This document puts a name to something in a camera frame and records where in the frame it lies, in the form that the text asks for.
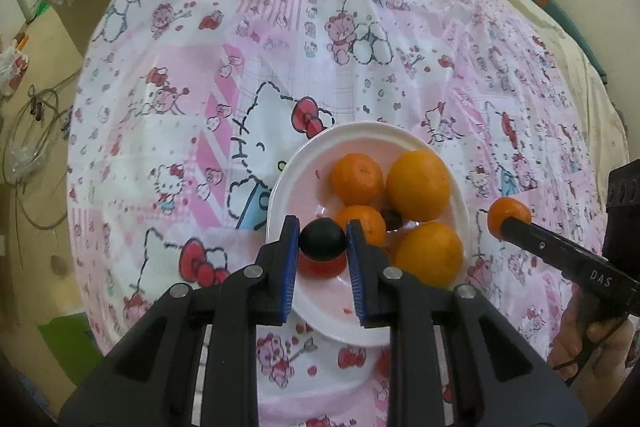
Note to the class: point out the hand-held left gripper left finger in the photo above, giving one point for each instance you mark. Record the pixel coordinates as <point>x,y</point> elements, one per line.
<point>289,269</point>

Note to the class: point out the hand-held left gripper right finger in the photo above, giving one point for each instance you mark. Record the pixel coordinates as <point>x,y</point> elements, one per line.
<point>356,274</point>

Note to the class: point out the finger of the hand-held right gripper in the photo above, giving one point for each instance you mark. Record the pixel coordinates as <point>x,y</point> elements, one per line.
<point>545,243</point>

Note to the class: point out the red cherry tomato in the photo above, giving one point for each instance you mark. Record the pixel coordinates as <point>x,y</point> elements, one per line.
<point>320,266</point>
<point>393,218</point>

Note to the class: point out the green cherry tomato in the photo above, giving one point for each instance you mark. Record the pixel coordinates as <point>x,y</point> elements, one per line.
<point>322,239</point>

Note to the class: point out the small mandarin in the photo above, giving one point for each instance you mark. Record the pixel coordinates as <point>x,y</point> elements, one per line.
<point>505,214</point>

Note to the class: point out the pink speckled plate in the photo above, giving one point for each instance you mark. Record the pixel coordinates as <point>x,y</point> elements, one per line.
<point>370,227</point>

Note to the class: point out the large orange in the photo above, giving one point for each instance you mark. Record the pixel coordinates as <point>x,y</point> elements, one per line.
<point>430,253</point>
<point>419,185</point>

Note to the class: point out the person's right hand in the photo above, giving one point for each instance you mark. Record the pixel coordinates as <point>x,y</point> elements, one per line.
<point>585,337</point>

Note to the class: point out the pink cartoon printed blanket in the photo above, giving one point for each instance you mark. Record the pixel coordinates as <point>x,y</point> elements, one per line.
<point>200,107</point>

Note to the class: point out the green plastic item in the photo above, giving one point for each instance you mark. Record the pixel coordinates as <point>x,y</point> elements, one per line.
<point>70,347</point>

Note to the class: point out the clear plastic bag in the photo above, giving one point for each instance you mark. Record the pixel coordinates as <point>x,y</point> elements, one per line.
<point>22,157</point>

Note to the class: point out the white red plastic bag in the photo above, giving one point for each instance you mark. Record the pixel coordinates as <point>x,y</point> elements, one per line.
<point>11,66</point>

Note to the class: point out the green basin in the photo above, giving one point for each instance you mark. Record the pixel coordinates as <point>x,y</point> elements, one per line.
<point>41,11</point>

